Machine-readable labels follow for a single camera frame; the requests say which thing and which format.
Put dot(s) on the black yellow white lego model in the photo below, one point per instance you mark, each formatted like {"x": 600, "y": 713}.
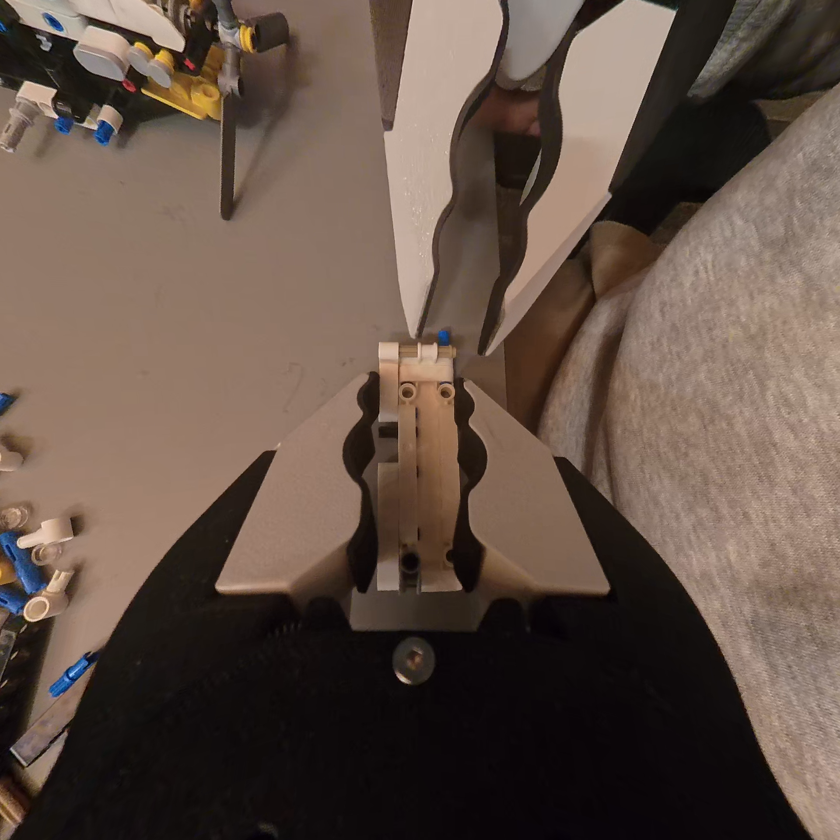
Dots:
{"x": 190, "y": 85}

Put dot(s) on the person's right hand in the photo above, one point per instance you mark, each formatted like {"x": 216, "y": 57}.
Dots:
{"x": 515, "y": 115}

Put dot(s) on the pile of small lego pieces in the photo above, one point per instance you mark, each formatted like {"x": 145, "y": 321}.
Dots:
{"x": 39, "y": 558}

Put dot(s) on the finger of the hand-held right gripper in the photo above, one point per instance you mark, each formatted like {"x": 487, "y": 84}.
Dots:
{"x": 433, "y": 164}
{"x": 577, "y": 197}

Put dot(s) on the blue lego pin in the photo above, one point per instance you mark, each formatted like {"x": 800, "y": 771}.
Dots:
{"x": 73, "y": 673}

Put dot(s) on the brass tube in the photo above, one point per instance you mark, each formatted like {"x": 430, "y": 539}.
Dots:
{"x": 10, "y": 800}

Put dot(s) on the dark reflective board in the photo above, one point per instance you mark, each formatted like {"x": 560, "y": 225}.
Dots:
{"x": 16, "y": 656}

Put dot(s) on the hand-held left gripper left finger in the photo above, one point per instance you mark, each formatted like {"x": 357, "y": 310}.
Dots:
{"x": 295, "y": 518}

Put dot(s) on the person's grey sweatpants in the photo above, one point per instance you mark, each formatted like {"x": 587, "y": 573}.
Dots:
{"x": 722, "y": 459}

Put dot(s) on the flat metal strip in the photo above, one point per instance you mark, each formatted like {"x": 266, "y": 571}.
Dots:
{"x": 43, "y": 732}

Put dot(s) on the beige cloth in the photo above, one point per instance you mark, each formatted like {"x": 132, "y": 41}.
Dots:
{"x": 571, "y": 315}

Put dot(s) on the tan lego axle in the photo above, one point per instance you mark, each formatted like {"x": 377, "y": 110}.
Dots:
{"x": 447, "y": 352}

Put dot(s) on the white lego beam assembly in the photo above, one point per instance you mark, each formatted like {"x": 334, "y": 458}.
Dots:
{"x": 426, "y": 459}

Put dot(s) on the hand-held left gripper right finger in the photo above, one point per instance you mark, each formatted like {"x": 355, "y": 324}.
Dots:
{"x": 538, "y": 518}

